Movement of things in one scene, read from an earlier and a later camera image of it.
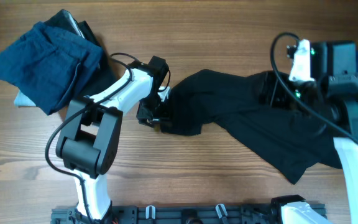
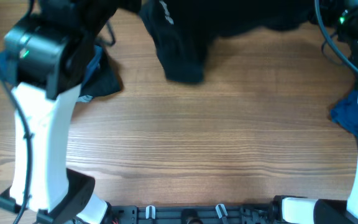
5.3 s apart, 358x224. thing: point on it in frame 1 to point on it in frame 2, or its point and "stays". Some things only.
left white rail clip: [153, 211] stays
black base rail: [171, 214] stays
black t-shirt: [293, 139] to [185, 30]
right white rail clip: [221, 210] stays
